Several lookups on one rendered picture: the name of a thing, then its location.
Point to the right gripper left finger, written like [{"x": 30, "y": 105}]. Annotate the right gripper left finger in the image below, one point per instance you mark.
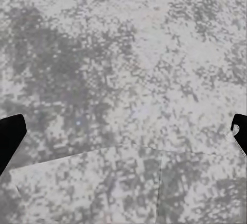
[{"x": 12, "y": 131}]

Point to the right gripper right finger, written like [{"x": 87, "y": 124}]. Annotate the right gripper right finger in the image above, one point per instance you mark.
[{"x": 238, "y": 129}]

